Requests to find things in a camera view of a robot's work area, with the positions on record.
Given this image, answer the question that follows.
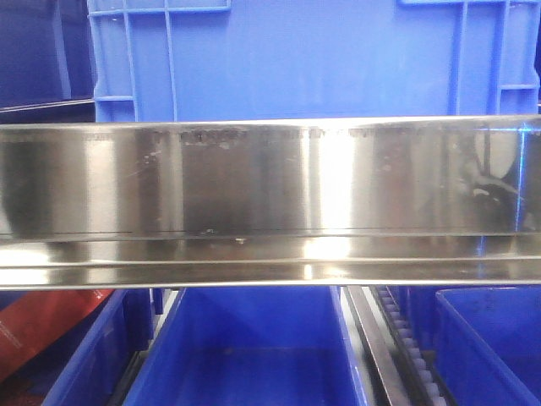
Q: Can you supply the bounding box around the red box in bin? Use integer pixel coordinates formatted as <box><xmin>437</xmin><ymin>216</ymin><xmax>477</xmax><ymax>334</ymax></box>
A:
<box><xmin>1</xmin><ymin>289</ymin><xmax>112</xmax><ymax>381</ymax></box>

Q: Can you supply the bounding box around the blue bin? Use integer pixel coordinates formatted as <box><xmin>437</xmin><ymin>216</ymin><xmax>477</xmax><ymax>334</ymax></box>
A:
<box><xmin>124</xmin><ymin>286</ymin><xmax>368</xmax><ymax>405</ymax></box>
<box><xmin>436</xmin><ymin>287</ymin><xmax>540</xmax><ymax>405</ymax></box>
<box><xmin>1</xmin><ymin>289</ymin><xmax>153</xmax><ymax>405</ymax></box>

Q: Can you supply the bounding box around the steel roller track divider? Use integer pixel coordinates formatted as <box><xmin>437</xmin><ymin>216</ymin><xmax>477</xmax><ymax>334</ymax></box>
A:
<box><xmin>341</xmin><ymin>285</ymin><xmax>456</xmax><ymax>405</ymax></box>

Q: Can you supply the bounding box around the dark blue crate upper left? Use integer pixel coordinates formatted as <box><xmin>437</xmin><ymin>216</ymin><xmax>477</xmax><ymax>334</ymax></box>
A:
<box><xmin>1</xmin><ymin>1</ymin><xmax>93</xmax><ymax>108</ymax></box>

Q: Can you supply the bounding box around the blue bin lower middle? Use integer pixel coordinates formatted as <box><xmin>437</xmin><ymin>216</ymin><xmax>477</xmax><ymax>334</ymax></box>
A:
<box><xmin>124</xmin><ymin>286</ymin><xmax>368</xmax><ymax>405</ymax></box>

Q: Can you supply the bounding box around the blue bin lower right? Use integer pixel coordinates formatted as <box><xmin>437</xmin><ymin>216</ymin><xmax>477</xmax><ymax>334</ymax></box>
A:
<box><xmin>436</xmin><ymin>287</ymin><xmax>540</xmax><ymax>405</ymax></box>

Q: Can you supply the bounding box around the blue bin lower left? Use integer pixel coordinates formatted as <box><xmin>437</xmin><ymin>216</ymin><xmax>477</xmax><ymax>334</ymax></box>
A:
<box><xmin>1</xmin><ymin>289</ymin><xmax>153</xmax><ymax>405</ymax></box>

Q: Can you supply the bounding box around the blue crate on upper shelf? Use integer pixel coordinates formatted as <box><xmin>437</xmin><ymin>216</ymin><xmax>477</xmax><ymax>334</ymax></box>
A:
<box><xmin>88</xmin><ymin>1</ymin><xmax>540</xmax><ymax>122</ymax></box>

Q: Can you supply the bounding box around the stainless steel shelf rail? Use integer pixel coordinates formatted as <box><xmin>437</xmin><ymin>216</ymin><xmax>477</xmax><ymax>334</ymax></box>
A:
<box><xmin>1</xmin><ymin>115</ymin><xmax>540</xmax><ymax>290</ymax></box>

